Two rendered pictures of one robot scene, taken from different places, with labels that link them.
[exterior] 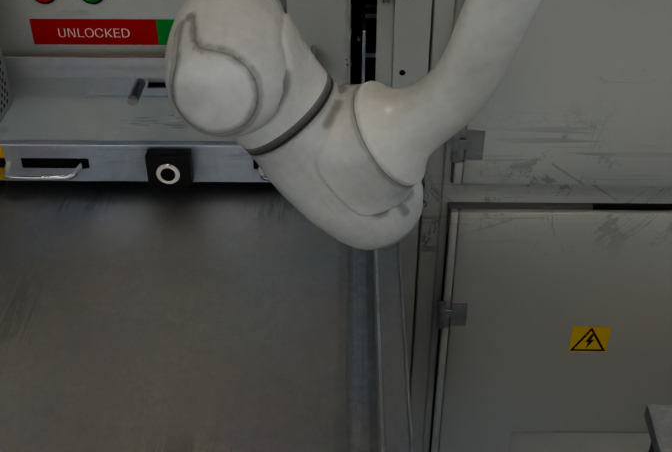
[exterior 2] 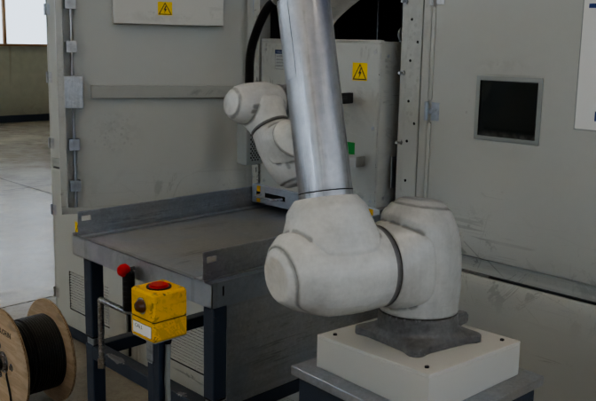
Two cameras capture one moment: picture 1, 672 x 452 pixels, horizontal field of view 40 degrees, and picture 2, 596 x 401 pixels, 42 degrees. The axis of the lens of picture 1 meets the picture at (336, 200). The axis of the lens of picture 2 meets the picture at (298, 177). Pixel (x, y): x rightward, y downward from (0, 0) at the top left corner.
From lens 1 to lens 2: 1.52 m
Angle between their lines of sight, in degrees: 47
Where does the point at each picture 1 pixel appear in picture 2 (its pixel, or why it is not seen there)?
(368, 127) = (277, 127)
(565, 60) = (466, 181)
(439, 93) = not seen: hidden behind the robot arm
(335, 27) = (372, 148)
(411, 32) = (409, 160)
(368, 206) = (273, 158)
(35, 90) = not seen: hidden behind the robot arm
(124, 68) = not seen: hidden behind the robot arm
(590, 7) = (474, 153)
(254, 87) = (239, 100)
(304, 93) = (264, 114)
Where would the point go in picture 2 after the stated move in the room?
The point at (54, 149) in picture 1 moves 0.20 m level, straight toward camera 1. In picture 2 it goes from (275, 191) to (245, 201)
